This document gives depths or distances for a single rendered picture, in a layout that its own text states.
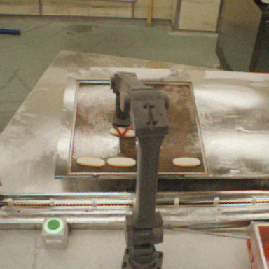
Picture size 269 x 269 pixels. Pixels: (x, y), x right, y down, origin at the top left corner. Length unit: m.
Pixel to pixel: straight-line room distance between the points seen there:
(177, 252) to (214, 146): 0.46
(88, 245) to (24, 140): 0.60
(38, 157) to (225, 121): 0.76
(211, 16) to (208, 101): 3.10
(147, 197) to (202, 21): 3.85
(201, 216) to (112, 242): 0.30
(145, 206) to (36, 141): 0.75
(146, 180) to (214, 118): 0.72
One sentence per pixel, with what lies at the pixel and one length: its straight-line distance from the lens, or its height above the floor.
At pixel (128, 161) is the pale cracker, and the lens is 1.37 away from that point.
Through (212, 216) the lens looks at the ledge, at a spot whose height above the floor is 0.86.
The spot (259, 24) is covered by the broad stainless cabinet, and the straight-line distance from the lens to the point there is 2.88.
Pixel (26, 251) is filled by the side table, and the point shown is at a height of 0.82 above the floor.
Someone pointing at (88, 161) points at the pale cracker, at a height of 0.91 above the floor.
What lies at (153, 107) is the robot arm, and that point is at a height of 1.34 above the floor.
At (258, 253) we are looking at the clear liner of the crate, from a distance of 1.16.
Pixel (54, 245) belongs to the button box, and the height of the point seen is 0.84.
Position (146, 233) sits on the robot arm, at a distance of 1.07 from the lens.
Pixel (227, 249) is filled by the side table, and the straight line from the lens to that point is 1.27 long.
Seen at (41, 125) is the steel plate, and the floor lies 0.82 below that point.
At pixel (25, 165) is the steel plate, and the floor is 0.82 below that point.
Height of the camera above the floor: 1.83
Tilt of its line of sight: 42 degrees down
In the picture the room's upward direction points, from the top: 7 degrees clockwise
